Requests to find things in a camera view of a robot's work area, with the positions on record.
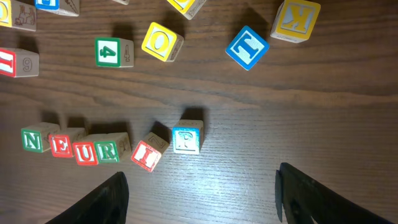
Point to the blue 2 block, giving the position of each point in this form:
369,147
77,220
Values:
60,7

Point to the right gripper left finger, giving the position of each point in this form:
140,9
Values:
107,203

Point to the red U block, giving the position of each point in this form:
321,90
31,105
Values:
85,152

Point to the yellow G block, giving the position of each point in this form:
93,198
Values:
188,8

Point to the red i block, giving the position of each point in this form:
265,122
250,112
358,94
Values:
18,63
149,151

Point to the green R block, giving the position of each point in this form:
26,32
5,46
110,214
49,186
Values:
112,148

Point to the blue P block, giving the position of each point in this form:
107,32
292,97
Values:
188,136

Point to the yellow K block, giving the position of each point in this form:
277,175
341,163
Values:
295,20

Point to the red E block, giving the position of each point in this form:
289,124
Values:
61,143

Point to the blue T block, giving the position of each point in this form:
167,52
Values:
247,48

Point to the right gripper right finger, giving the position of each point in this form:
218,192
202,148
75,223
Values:
302,199

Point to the green 4 block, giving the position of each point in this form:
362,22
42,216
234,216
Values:
114,52

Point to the yellow block centre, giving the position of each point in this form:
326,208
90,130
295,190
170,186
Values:
162,43

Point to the green N block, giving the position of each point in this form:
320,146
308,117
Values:
35,138

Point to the yellow O block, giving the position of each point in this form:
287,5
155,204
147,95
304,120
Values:
18,15

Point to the green B block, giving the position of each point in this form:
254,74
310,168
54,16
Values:
123,2

